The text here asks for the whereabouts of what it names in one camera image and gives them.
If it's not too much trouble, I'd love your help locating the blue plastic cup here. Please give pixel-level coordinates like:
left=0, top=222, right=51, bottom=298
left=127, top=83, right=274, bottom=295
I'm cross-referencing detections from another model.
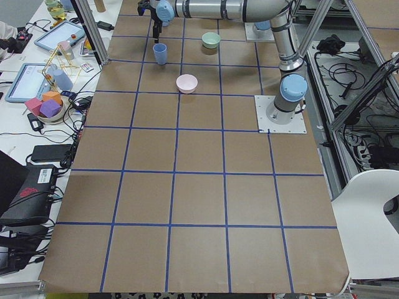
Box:
left=153, top=43, right=168, bottom=65

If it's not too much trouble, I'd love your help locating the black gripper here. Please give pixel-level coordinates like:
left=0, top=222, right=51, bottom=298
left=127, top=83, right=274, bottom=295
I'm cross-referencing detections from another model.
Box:
left=137, top=0, right=162, bottom=44

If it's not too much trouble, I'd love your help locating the black cloth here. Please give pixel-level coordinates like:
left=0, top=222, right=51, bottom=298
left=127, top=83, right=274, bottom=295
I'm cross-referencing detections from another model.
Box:
left=317, top=34, right=345, bottom=55

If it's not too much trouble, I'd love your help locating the mint green bowl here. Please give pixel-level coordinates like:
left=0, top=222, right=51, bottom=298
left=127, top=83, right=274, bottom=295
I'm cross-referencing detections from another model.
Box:
left=201, top=32, right=221, bottom=49

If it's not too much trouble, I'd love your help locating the white chair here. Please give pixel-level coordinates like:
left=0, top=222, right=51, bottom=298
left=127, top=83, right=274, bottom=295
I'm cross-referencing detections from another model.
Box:
left=332, top=169, right=398, bottom=280

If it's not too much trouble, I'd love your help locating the pink bowl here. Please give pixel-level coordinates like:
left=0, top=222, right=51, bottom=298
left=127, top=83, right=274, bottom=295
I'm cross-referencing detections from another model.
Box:
left=176, top=74, right=198, bottom=94

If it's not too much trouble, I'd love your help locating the gold wire rack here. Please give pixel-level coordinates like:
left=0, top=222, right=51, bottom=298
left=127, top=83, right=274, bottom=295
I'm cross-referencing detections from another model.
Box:
left=41, top=45, right=82, bottom=91

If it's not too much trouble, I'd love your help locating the teach pendant tablet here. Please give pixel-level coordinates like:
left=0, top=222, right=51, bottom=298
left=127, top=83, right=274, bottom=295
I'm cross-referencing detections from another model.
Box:
left=5, top=63, right=50, bottom=103
left=34, top=21, right=85, bottom=50

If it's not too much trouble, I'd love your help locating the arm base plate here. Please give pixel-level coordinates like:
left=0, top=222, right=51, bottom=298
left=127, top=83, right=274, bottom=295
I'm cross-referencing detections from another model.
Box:
left=254, top=95, right=307, bottom=134

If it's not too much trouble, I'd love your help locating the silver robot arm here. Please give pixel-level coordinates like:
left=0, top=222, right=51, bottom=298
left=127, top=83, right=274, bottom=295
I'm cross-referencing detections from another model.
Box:
left=137, top=0, right=308, bottom=125

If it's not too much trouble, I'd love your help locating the black laptop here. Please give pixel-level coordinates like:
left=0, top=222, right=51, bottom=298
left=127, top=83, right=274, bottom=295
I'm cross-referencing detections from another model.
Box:
left=1, top=152, right=57, bottom=227

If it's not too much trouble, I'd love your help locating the bowl of foam cubes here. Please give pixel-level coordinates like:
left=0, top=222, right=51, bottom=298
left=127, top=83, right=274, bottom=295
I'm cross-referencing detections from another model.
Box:
left=25, top=91, right=66, bottom=125

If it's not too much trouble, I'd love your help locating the black power adapter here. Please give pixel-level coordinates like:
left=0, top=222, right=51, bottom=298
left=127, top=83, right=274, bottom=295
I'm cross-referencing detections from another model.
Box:
left=27, top=113, right=44, bottom=131

